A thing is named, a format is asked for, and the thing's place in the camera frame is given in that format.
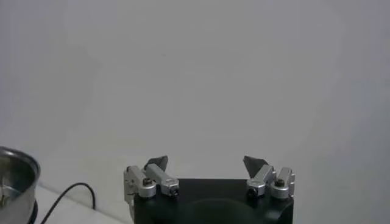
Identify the perforated steel steamer pot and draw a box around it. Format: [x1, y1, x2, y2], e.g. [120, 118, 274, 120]
[0, 145, 41, 224]

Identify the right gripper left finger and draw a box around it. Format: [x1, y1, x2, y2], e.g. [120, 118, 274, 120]
[123, 155, 180, 203]

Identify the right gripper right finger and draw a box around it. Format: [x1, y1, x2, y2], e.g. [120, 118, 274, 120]
[243, 155, 296, 200]

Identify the black cooker power cord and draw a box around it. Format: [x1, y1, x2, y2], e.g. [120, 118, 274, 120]
[41, 182, 97, 224]

